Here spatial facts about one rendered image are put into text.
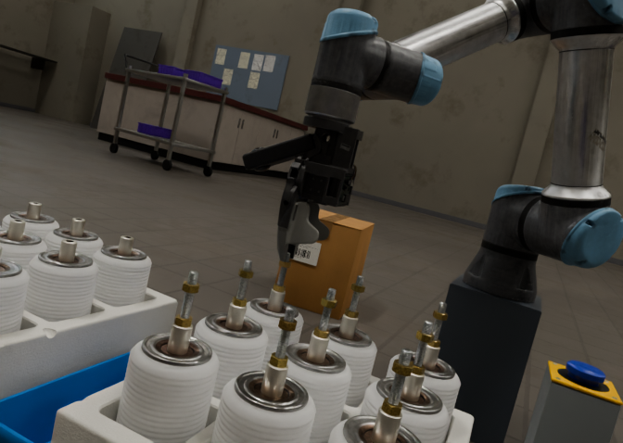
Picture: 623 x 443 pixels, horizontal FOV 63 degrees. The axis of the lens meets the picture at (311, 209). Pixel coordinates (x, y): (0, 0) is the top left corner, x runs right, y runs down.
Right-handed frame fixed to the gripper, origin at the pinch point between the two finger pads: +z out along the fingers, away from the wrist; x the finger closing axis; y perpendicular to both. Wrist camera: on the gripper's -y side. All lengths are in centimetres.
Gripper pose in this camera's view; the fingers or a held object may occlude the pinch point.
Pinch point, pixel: (284, 249)
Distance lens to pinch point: 76.6
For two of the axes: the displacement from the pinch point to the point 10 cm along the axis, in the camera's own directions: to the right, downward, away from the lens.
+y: 9.3, 2.5, -2.8
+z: -2.3, 9.7, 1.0
